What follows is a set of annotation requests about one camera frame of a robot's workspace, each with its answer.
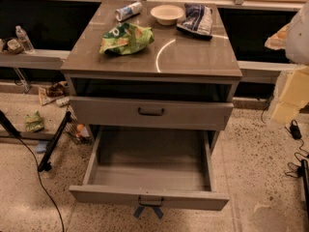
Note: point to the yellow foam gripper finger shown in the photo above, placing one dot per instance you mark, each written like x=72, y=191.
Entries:
x=294, y=97
x=278, y=40

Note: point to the green rice chip bag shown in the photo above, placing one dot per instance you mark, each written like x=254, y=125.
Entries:
x=126, y=39

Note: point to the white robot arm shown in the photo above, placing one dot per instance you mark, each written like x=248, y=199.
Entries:
x=294, y=39

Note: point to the blue white chip bag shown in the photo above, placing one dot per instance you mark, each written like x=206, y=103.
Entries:
x=198, y=21

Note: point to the grey drawer cabinet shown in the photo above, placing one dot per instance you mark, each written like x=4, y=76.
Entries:
x=175, y=67

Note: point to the grey open lower drawer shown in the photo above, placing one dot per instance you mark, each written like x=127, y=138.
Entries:
x=156, y=168

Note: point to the grey upper drawer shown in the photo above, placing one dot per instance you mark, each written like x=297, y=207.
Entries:
x=186, y=115

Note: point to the green bag on floor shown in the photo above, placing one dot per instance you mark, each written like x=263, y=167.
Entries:
x=34, y=123

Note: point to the black power adapter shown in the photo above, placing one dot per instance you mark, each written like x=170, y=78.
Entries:
x=295, y=131

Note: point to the white bowl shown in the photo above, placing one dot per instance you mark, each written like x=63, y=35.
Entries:
x=167, y=14

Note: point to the blue white soda can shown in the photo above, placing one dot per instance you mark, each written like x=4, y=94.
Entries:
x=128, y=11

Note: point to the snack wrappers on floor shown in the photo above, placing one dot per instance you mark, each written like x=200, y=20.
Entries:
x=53, y=93

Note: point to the clear water bottle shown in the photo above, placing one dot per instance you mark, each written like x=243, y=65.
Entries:
x=24, y=39

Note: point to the black tripod leg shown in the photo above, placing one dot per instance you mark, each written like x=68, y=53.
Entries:
x=45, y=165

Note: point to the small bowl on shelf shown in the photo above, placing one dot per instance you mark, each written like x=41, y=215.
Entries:
x=10, y=46

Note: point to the wire basket with items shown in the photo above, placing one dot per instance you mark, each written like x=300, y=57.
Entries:
x=77, y=132

